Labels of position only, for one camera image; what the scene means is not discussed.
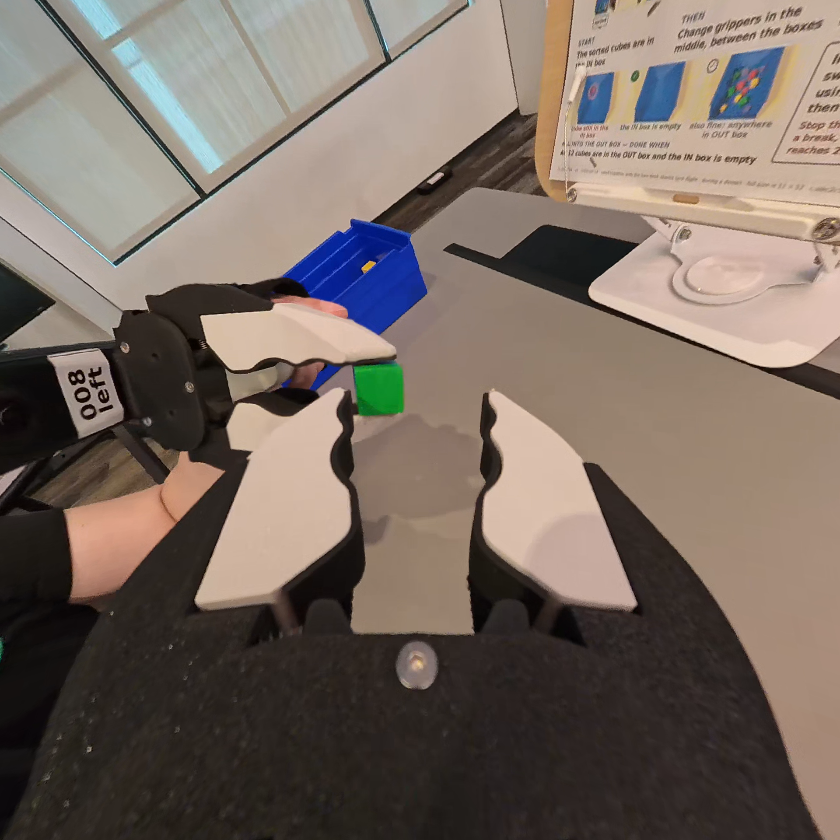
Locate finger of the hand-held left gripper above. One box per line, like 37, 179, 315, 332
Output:
225, 400, 294, 454
199, 302, 398, 375

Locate person's left forearm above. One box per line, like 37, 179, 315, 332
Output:
0, 453, 227, 608

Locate large window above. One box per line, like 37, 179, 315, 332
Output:
0, 0, 473, 266

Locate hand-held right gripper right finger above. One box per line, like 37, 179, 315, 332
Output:
467, 389, 639, 634

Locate person's black clothing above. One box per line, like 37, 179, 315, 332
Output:
0, 600, 99, 749

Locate person's left hand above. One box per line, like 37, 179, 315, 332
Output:
279, 297, 350, 391

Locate black desk cover flap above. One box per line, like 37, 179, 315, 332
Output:
505, 225, 641, 290

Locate printed instruction sheet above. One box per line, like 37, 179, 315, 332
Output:
558, 0, 840, 191

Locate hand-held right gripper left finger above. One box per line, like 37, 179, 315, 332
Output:
195, 387, 366, 634

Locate green wooden cube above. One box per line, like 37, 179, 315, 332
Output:
352, 363, 406, 417

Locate black monitor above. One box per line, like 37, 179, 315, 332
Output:
0, 262, 56, 345

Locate blue plastic bin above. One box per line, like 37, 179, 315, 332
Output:
282, 218, 429, 389

